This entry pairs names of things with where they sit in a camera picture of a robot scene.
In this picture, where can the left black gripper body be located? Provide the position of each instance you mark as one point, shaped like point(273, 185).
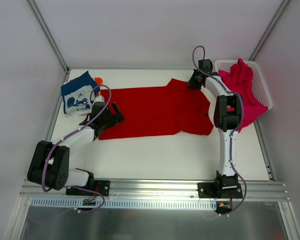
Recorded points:
point(111, 114)

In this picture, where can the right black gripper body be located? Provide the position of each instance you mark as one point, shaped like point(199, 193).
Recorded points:
point(193, 81)

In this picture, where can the red t shirt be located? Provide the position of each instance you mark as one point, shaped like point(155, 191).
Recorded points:
point(159, 111)

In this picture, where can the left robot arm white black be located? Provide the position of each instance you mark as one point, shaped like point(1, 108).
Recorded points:
point(50, 164)

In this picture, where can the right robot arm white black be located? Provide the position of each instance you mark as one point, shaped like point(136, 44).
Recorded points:
point(227, 118)

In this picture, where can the folded orange t shirt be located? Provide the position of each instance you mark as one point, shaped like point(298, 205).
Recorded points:
point(98, 80)

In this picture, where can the folded blue printed t shirt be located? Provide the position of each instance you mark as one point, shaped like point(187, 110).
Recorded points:
point(79, 93)

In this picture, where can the magenta pink t shirt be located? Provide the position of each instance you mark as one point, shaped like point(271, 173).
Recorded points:
point(240, 79)

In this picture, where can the white plastic basket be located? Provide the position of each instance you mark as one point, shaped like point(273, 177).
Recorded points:
point(259, 85)

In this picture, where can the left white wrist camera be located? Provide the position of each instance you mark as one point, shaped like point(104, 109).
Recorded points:
point(99, 98)

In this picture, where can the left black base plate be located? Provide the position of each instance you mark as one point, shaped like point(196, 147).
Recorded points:
point(100, 186)

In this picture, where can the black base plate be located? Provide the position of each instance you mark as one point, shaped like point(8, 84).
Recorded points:
point(209, 190)
point(100, 186)

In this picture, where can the aluminium mounting rail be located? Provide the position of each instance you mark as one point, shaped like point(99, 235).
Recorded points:
point(150, 189)

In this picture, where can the white slotted cable duct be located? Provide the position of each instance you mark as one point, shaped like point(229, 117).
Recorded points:
point(203, 205)

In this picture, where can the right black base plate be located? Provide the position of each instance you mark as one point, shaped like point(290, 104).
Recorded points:
point(209, 190)

